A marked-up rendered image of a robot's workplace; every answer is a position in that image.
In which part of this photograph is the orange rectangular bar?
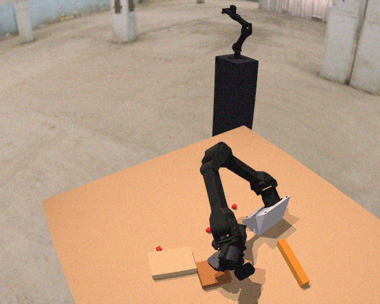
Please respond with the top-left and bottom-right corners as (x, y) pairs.
(277, 239), (310, 287)

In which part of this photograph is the tan wooden board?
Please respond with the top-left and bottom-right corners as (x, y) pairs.
(147, 246), (197, 279)

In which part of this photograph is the brown square block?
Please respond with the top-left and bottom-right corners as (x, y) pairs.
(195, 260), (232, 289)

